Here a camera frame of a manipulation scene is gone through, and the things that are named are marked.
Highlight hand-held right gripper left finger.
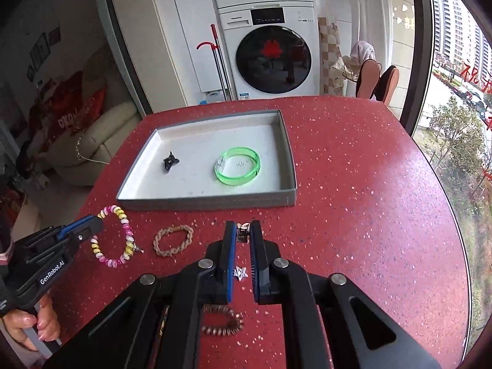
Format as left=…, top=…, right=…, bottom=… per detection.
left=42, top=221, right=237, bottom=369

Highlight pink yellow beaded bracelet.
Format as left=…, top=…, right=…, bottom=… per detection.
left=90, top=205, right=145, bottom=268

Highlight beige wrapped bouquet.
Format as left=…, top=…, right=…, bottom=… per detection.
left=332, top=56, right=362, bottom=82

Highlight person's left hand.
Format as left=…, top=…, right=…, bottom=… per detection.
left=0, top=294, right=62, bottom=352

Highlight red cushion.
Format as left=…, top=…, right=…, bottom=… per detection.
left=23, top=71, right=108, bottom=150

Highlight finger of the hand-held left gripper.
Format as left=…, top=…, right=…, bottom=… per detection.
left=15, top=214, right=96, bottom=252
left=58, top=218, right=104, bottom=256

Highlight red window decal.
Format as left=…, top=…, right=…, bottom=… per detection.
left=459, top=59, right=492, bottom=131

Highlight beige braided bracelet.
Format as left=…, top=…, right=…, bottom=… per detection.
left=153, top=225, right=194, bottom=257

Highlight green translucent bangle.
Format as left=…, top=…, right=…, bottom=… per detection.
left=213, top=146, right=262, bottom=187

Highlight orange chair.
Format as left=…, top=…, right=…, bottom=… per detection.
left=355, top=59, right=381, bottom=101
left=375, top=65, right=399, bottom=108

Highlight white washing machine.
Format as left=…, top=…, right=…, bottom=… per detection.
left=218, top=2, right=321, bottom=102

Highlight wall picture frames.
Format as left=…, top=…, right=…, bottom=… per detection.
left=27, top=27, right=62, bottom=81

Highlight brown spiral hair tie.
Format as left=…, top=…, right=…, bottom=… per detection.
left=202, top=304, right=244, bottom=337

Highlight checkered bag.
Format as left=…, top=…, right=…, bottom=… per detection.
left=318, top=17, right=343, bottom=95

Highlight grey jewelry tray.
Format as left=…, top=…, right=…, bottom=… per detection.
left=116, top=109, right=298, bottom=212

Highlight cream sofa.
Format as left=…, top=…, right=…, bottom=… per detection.
left=38, top=48, right=143, bottom=177

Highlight red handled mop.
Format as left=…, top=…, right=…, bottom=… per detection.
left=197, top=25, right=233, bottom=102

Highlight white towel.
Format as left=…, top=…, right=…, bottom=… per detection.
left=350, top=40, right=376, bottom=64

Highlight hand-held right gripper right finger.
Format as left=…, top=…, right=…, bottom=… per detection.
left=250, top=221, right=442, bottom=369

